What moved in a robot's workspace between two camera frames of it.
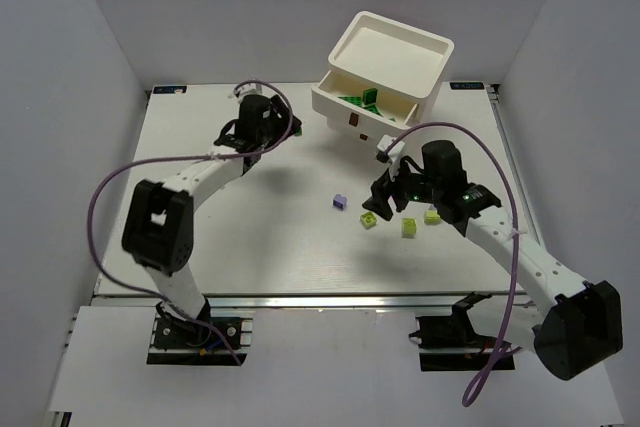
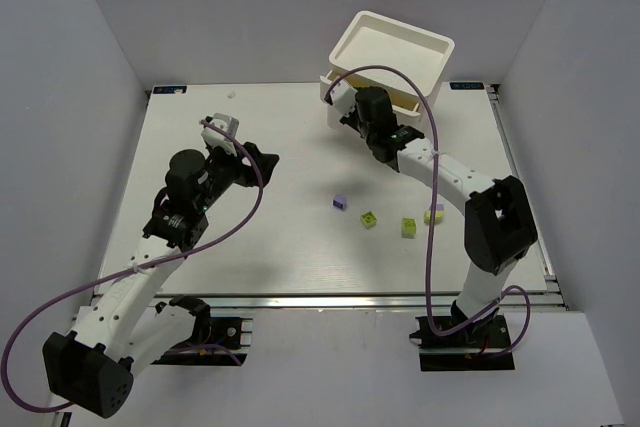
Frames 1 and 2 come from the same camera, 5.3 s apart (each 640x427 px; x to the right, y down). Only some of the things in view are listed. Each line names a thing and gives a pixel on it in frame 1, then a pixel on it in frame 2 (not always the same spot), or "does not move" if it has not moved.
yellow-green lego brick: x=409 y=228 does not move
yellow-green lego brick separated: x=368 y=219 does not move
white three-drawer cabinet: x=385 y=77 does not move
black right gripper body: x=395 y=187 to x=347 y=117
